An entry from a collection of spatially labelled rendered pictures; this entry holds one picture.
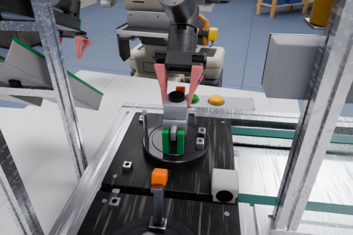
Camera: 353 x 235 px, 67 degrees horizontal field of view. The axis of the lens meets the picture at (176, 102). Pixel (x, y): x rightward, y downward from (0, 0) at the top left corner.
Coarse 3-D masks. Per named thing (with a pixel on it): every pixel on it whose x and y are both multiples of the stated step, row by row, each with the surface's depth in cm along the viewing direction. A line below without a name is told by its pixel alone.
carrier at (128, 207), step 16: (96, 208) 43; (128, 208) 43; (144, 208) 43; (176, 208) 43; (192, 208) 43; (208, 208) 43; (224, 208) 43; (96, 224) 40; (112, 224) 40; (128, 224) 38; (144, 224) 38; (176, 224) 38; (192, 224) 40; (208, 224) 40; (224, 224) 40
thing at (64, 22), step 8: (0, 0) 36; (8, 0) 37; (16, 0) 38; (24, 0) 40; (0, 8) 36; (8, 8) 37; (16, 8) 39; (24, 8) 40; (32, 8) 41; (8, 16) 44; (16, 16) 42; (24, 16) 41; (32, 16) 41; (56, 16) 46; (64, 16) 48; (72, 16) 50; (56, 24) 47; (64, 24) 48; (72, 24) 51; (80, 24) 53
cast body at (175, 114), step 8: (168, 96) 51; (176, 96) 49; (184, 96) 51; (168, 104) 48; (176, 104) 48; (184, 104) 48; (168, 112) 49; (176, 112) 49; (184, 112) 48; (168, 120) 49; (176, 120) 49; (184, 120) 49; (168, 128) 50; (176, 128) 49; (184, 128) 50
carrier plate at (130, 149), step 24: (192, 120) 64; (216, 120) 64; (120, 144) 57; (216, 144) 57; (120, 168) 50; (144, 168) 50; (192, 168) 50; (216, 168) 50; (144, 192) 47; (168, 192) 46; (192, 192) 46
